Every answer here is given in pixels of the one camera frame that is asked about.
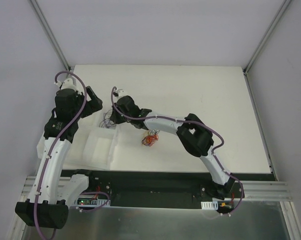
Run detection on purple wire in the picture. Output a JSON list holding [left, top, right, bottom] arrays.
[[98, 110, 119, 130]]

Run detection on orange wire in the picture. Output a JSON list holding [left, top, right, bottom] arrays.
[[140, 133, 160, 148]]

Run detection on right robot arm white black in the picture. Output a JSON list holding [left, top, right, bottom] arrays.
[[110, 92, 235, 200]]

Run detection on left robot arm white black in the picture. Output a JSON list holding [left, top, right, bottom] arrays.
[[15, 77, 103, 229]]

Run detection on white compartment tray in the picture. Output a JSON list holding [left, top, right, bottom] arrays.
[[36, 109, 119, 172]]

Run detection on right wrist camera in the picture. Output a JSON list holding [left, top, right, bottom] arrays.
[[113, 88, 128, 99]]

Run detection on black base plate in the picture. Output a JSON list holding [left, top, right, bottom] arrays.
[[72, 170, 244, 207]]

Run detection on left white cable duct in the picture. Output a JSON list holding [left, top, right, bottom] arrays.
[[72, 196, 111, 208]]

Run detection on white cable duct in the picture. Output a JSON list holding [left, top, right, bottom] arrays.
[[72, 196, 111, 208], [200, 201, 219, 211]]

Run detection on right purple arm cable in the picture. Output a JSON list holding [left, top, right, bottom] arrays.
[[110, 86, 245, 217]]

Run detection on right white cable duct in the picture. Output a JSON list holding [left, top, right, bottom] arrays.
[[200, 201, 219, 211]]

